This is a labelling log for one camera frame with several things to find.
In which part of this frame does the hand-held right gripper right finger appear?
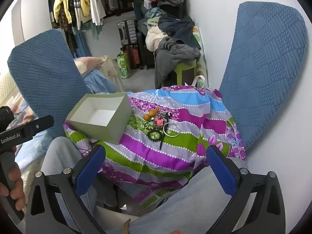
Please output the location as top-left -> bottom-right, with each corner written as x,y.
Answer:
206,144 -> 286,234

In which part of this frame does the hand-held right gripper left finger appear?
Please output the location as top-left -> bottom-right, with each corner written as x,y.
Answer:
26,144 -> 106,234

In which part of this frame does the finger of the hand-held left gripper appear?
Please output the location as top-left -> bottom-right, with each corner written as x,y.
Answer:
24,115 -> 54,139

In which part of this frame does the green cardboard box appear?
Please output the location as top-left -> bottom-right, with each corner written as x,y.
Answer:
65,91 -> 133,145

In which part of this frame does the silver bangle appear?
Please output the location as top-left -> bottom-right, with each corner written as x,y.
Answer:
163,124 -> 181,137

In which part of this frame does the black hair stick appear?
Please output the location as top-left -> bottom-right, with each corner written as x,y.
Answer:
160,112 -> 170,151

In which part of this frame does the brown wooden gourd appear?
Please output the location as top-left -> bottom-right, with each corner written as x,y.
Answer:
143,107 -> 160,121

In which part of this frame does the silver ball chain necklace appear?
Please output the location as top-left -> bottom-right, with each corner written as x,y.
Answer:
156,111 -> 176,123

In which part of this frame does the person's left hand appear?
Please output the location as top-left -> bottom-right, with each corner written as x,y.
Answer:
0,162 -> 26,211

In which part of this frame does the pastel patterned bed sheet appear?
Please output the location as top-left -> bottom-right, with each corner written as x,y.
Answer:
0,72 -> 53,183

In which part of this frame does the person's left leg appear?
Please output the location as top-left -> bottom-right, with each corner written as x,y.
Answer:
40,136 -> 120,227

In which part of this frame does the person's leg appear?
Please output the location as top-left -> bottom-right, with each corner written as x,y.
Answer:
127,156 -> 251,234
40,136 -> 120,227

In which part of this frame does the person's right leg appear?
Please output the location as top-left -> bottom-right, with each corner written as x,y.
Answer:
127,156 -> 251,234

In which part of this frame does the blue quilted cushion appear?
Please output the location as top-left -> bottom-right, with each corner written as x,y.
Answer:
218,1 -> 308,161
7,28 -> 92,139

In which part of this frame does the striped floral cloth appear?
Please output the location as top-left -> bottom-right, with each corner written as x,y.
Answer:
63,85 -> 246,203

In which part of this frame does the light blue blanket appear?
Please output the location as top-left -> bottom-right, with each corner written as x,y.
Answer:
83,70 -> 120,95

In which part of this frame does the pink pillow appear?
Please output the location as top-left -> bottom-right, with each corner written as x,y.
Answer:
74,57 -> 108,75

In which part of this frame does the green printed bag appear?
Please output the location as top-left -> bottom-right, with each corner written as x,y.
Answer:
116,53 -> 131,80

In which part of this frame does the white wardrobe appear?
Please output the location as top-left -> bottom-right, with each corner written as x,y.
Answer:
11,0 -> 57,52

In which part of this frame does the green plastic stool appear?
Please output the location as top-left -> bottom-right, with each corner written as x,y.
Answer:
171,59 -> 198,87

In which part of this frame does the red and black suitcase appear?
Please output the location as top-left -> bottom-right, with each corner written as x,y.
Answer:
122,44 -> 145,70

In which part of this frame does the floral board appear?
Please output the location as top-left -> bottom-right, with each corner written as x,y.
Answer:
192,26 -> 209,88

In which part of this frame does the yellow hoodie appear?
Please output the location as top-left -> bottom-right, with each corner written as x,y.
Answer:
53,0 -> 91,24

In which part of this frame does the grey clothes pile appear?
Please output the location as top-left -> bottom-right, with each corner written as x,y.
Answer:
154,36 -> 202,89

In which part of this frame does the white hanging shirt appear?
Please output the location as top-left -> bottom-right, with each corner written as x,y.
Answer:
88,0 -> 107,27

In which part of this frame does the cream garment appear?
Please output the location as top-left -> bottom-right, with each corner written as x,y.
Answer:
146,26 -> 164,52

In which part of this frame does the dark blue garment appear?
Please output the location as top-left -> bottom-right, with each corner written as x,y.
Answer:
158,16 -> 195,41

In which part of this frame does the white strap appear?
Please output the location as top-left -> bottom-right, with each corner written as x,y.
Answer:
192,75 -> 208,88

